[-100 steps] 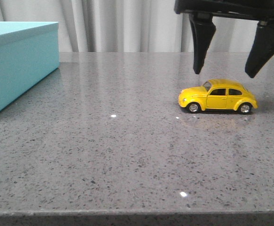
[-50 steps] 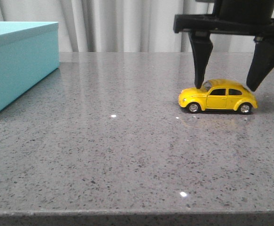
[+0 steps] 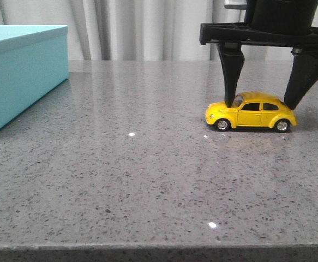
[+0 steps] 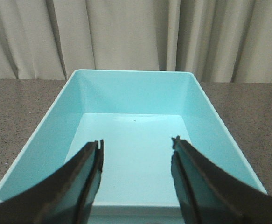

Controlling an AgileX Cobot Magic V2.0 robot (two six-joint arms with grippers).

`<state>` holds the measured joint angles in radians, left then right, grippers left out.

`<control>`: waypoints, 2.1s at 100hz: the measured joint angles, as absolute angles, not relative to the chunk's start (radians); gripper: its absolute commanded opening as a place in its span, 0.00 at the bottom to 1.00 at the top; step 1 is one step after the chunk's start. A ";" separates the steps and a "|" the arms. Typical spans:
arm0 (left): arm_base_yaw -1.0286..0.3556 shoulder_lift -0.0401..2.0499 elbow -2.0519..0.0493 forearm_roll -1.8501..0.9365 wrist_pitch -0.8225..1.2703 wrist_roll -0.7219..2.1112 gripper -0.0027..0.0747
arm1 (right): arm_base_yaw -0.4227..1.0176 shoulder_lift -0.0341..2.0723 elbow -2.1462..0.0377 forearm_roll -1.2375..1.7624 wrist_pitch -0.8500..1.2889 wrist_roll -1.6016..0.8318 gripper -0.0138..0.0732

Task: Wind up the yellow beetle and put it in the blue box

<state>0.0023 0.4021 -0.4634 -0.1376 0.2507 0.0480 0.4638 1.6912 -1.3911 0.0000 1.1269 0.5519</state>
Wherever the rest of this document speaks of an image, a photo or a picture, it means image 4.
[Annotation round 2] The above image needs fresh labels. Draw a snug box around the light blue plastic box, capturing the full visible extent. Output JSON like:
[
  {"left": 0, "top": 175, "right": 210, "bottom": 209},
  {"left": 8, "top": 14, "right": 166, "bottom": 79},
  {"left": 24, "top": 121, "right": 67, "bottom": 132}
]
[{"left": 0, "top": 70, "right": 265, "bottom": 224}]

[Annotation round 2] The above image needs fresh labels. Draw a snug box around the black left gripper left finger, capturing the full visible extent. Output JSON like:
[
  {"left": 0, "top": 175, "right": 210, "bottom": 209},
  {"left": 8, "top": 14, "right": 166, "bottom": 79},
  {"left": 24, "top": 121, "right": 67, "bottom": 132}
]
[{"left": 0, "top": 140, "right": 104, "bottom": 224}]

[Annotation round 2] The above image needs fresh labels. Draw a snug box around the white pleated curtain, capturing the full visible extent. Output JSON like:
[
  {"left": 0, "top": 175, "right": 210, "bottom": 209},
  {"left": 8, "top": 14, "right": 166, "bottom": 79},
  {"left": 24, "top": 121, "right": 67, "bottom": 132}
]
[{"left": 0, "top": 0, "right": 272, "bottom": 83}]

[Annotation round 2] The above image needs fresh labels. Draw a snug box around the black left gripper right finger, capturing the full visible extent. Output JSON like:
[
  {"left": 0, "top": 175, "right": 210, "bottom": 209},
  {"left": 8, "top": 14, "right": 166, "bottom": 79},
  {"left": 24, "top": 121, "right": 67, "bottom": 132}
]
[{"left": 171, "top": 136, "right": 272, "bottom": 224}]

